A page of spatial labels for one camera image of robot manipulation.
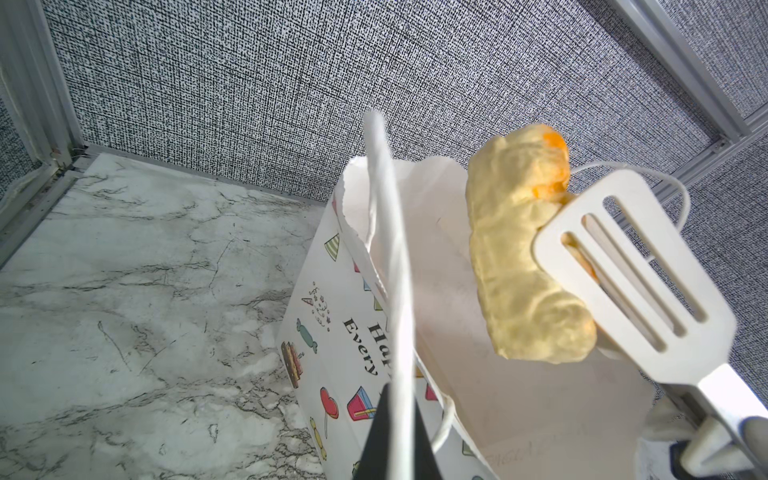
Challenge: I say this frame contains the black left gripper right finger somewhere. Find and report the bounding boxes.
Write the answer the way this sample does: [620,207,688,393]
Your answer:
[413,403,442,480]

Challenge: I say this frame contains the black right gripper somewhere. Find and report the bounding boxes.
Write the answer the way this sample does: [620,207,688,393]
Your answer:
[668,440,768,480]

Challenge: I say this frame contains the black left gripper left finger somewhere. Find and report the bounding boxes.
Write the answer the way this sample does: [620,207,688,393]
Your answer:
[353,386,390,480]

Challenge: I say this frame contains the white paper gift bag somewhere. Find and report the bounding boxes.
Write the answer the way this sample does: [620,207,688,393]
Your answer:
[278,112,652,479]

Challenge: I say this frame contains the fake bread roll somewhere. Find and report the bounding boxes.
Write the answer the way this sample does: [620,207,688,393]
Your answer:
[465,124,597,364]

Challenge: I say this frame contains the white slotted bread tongs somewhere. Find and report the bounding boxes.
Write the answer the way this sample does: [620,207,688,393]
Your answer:
[532,169,767,471]

